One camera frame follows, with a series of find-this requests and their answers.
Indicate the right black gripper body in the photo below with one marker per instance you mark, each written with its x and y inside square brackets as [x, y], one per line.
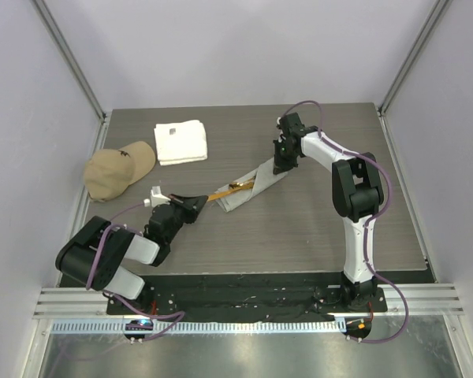
[284, 160]

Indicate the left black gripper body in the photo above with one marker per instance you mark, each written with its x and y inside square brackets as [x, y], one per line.
[179, 217]

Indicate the grey cloth napkin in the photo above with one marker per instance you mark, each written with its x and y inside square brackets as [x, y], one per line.
[264, 178]

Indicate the yellow wooden knife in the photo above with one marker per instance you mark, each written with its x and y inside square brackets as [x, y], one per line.
[218, 195]

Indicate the green handled wooden spoon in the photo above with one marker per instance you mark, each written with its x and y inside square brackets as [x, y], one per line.
[242, 185]

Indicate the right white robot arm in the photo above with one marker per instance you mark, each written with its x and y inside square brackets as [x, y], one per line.
[357, 196]

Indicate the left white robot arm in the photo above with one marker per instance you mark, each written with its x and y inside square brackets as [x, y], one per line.
[94, 255]

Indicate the white folded towel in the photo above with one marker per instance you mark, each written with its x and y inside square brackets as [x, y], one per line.
[179, 143]

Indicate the tan baseball cap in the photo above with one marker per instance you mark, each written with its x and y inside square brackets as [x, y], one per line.
[109, 172]

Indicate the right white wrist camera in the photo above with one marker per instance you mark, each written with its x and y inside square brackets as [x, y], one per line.
[279, 130]

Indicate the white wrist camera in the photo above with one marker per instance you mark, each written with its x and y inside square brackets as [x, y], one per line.
[155, 198]
[279, 130]

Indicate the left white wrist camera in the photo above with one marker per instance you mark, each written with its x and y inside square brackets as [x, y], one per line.
[155, 198]

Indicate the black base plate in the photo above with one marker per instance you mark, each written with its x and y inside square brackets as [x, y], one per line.
[250, 298]

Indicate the perforated cable duct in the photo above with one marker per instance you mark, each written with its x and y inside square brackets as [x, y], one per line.
[144, 326]

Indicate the right aluminium frame post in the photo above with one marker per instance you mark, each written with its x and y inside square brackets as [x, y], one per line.
[433, 19]

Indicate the aluminium frame post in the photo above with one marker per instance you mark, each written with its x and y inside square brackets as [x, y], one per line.
[66, 53]
[433, 19]

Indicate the left aluminium frame post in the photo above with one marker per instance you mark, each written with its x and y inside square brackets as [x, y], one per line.
[66, 53]

